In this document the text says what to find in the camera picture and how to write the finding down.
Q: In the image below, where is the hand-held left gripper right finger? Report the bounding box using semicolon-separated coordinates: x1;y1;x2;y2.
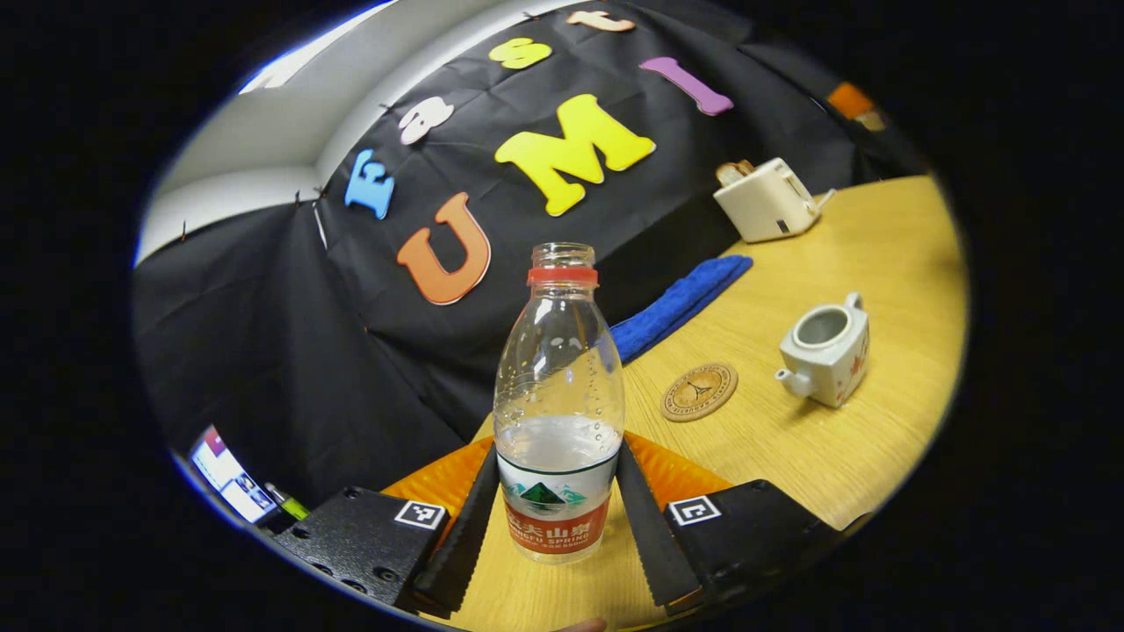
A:
617;432;841;611

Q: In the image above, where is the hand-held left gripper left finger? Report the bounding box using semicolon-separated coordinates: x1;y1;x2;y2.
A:
272;436;501;615

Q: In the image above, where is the round brown coaster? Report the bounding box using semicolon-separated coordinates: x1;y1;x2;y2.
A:
660;363;739;423

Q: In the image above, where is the clear plastic water bottle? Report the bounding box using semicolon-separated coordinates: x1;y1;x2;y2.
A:
494;243;626;564

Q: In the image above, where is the white ceramic teacup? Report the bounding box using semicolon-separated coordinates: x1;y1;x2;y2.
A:
775;292;871;408

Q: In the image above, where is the green drink bottle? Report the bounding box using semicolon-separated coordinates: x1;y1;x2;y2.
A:
263;483;310;521

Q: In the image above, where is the white toaster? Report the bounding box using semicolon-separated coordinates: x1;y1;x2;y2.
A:
713;158;835;243

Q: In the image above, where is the blue folded towel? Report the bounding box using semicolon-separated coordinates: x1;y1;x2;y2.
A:
610;255;753;365

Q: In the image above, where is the computer monitor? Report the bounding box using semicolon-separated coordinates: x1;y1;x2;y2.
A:
189;426;277;525

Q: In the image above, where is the black backdrop cloth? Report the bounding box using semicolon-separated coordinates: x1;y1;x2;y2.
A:
132;0;923;519

